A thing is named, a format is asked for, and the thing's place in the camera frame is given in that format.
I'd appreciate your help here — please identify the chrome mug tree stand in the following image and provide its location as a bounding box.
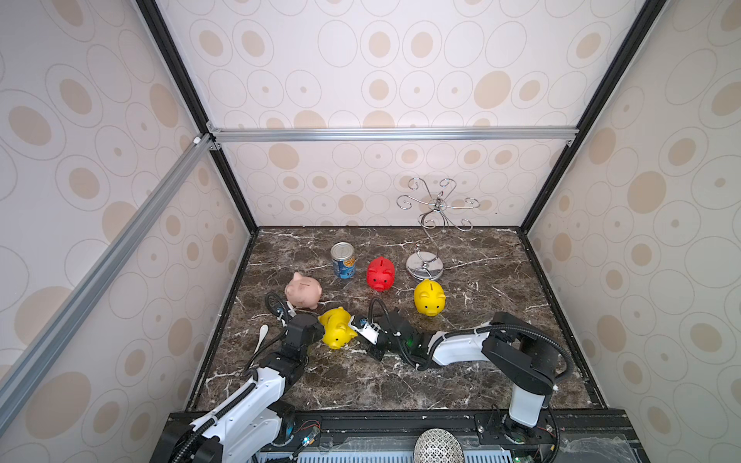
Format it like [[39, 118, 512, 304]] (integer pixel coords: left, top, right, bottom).
[[397, 177, 480, 282]]

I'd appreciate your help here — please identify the diagonal aluminium frame bar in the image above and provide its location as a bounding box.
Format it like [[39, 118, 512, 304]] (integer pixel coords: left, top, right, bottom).
[[1, 133, 214, 432]]

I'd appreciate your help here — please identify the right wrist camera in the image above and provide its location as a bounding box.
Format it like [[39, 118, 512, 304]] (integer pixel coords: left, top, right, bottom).
[[352, 318, 380, 345]]

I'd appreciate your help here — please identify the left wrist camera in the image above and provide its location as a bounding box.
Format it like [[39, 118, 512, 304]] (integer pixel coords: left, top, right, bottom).
[[273, 303, 296, 326]]

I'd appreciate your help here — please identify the perforated metal ball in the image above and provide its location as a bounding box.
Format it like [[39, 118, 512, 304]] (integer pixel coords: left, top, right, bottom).
[[413, 428, 465, 463]]

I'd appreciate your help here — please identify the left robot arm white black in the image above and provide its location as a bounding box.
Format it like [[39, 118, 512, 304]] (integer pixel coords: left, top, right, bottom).
[[151, 313, 324, 462]]

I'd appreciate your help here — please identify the white plastic spoon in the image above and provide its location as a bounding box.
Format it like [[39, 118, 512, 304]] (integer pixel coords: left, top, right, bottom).
[[253, 324, 269, 359]]

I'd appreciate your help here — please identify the soup can blue label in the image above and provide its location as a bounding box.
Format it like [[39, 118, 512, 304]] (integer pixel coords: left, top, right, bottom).
[[330, 242, 356, 280]]

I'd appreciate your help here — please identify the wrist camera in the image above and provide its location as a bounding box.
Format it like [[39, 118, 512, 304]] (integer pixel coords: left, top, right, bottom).
[[352, 318, 380, 345], [273, 303, 296, 326]]

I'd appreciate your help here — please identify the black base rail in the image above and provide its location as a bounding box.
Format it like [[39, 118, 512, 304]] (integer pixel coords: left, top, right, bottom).
[[151, 407, 650, 463]]

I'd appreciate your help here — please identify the red piggy bank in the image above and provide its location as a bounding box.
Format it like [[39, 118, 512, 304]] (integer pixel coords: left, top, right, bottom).
[[367, 257, 396, 292]]

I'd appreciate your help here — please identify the pink piggy bank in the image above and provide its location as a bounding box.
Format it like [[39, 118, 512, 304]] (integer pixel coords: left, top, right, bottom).
[[284, 272, 322, 310]]

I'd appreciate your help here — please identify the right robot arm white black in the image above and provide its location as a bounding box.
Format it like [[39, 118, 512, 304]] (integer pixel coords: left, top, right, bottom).
[[350, 312, 575, 428]]

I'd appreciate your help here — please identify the horizontal aluminium frame bar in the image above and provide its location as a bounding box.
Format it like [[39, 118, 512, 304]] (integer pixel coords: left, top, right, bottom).
[[195, 125, 579, 147]]

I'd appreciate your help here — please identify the yellow piggy bank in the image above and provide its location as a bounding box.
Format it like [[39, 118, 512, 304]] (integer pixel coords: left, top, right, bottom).
[[413, 280, 447, 318], [318, 307, 358, 350]]

